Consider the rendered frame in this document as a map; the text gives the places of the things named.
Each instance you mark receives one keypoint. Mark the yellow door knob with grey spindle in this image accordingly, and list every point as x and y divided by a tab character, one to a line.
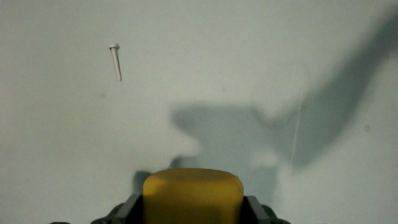
192	196

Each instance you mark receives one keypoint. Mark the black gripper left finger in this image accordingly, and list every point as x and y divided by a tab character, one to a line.
129	212

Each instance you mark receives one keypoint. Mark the silver wood screw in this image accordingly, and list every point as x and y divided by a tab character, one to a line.
113	46

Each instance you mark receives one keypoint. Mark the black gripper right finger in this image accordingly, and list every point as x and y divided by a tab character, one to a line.
254	213

